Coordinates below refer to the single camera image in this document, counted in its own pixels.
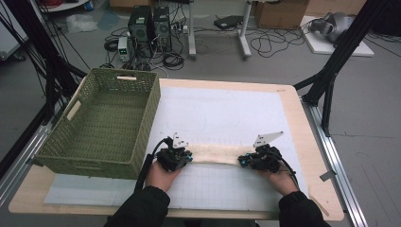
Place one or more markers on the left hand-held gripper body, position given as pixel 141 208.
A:
pixel 171 157

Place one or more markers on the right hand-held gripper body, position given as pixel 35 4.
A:
pixel 266 159

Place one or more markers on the cream egg-print cloth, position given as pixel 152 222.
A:
pixel 217 153

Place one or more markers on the green woven basket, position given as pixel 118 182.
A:
pixel 107 126

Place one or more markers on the person's left hand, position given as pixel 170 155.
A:
pixel 160 179

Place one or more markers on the person's right hand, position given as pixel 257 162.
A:
pixel 285 183

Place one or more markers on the white grid mat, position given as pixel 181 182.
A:
pixel 220 110

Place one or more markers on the grey power supply unit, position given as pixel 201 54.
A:
pixel 123 48

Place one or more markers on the white desk leg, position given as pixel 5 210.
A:
pixel 191 31
pixel 244 34

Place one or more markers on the white foam board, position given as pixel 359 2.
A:
pixel 318 47

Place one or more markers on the white power strip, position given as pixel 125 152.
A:
pixel 179 28

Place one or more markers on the slim black computer tower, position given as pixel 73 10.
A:
pixel 162 28

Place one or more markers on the large black computer tower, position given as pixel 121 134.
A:
pixel 140 31

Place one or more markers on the flat black device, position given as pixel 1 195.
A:
pixel 228 22

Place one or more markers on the large cardboard box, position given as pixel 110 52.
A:
pixel 280 14

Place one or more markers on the grey helmet-shaped device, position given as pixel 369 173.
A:
pixel 334 25

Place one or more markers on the clear plastic bag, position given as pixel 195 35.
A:
pixel 80 22

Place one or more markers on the small grey metal bracket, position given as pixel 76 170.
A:
pixel 327 176

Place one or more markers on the aluminium rail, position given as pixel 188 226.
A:
pixel 334 164
pixel 22 160

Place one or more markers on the black metal frame stand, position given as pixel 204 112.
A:
pixel 41 47
pixel 343 47

